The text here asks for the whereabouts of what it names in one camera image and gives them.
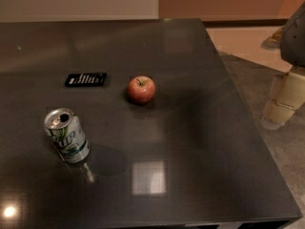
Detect black rxbar chocolate wrapper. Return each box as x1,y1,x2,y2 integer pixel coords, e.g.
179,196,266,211
65,73,107,88

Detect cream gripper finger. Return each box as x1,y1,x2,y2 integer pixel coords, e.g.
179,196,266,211
261,68,305,130

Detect green white soda can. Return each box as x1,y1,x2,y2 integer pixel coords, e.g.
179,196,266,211
44,108,91,164

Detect red apple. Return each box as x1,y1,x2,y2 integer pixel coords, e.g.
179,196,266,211
127,75,155,105

